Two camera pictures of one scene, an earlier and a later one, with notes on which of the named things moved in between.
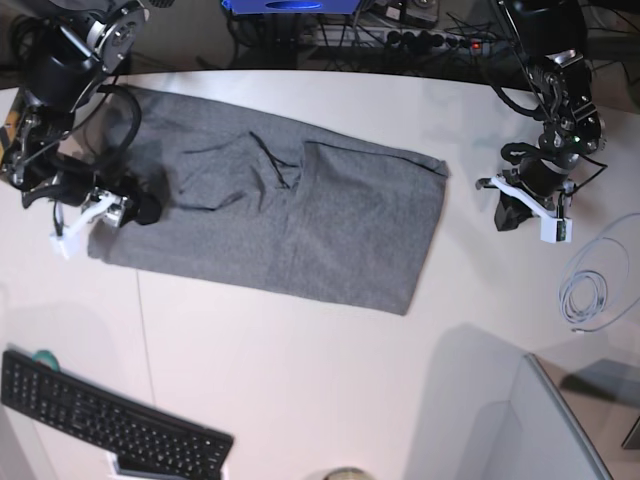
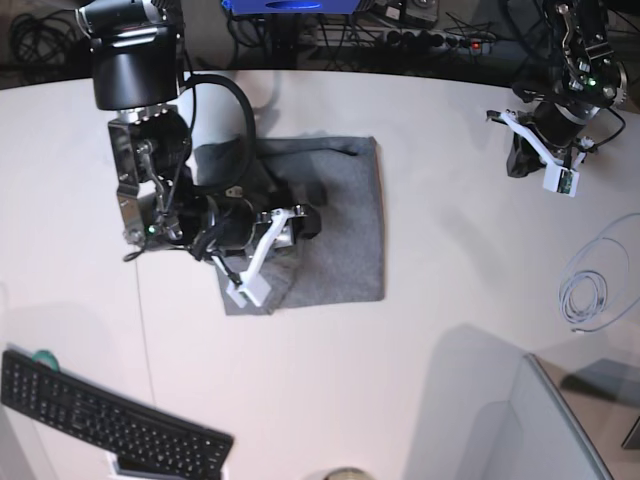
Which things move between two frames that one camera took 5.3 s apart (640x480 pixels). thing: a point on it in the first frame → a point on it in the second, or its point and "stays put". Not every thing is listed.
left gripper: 84,199 → 239,239
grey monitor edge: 555,445 stays put
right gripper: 538,183 → 557,130
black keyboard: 150,445 stays put
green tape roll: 47,358 stays put
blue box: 290,7 stays put
